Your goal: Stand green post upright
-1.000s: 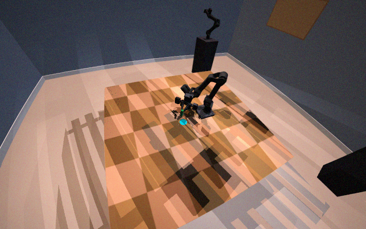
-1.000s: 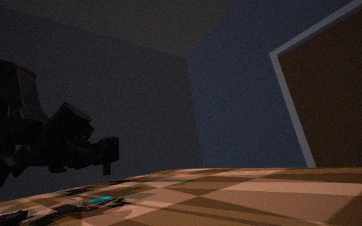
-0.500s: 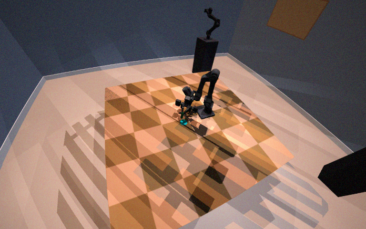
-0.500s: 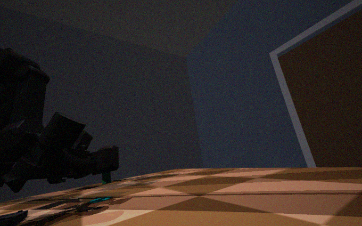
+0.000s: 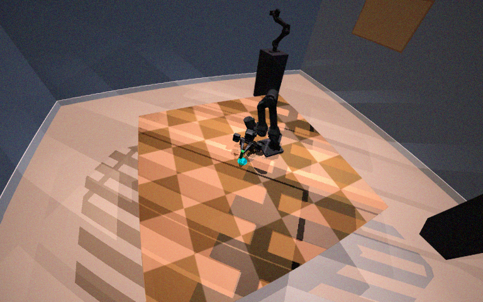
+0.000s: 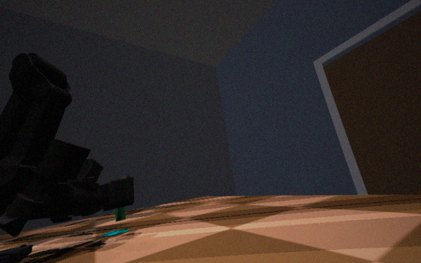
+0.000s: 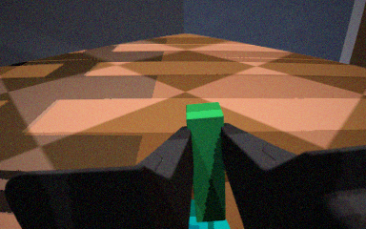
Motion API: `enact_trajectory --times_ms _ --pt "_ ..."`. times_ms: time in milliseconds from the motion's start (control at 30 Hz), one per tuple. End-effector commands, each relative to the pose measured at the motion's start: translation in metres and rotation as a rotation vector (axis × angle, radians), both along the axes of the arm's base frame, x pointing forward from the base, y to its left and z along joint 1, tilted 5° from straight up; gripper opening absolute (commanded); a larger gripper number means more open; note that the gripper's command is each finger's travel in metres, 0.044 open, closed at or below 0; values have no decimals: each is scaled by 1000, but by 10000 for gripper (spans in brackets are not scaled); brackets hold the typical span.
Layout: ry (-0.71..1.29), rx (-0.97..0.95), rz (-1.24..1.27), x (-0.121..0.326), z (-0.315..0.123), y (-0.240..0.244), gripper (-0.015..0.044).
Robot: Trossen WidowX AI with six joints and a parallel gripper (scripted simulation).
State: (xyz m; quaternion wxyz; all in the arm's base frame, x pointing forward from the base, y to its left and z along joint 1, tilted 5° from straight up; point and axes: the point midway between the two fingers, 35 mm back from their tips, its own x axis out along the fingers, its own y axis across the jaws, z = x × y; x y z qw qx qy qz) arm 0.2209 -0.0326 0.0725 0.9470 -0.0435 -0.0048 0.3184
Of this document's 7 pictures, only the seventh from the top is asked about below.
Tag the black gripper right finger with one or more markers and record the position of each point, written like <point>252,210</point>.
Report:
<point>276,189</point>

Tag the green rectangular bar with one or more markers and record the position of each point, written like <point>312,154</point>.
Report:
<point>205,121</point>

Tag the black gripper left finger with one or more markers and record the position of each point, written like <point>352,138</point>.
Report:
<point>156,193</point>

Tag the cyan circle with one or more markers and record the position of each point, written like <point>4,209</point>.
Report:
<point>220,224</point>

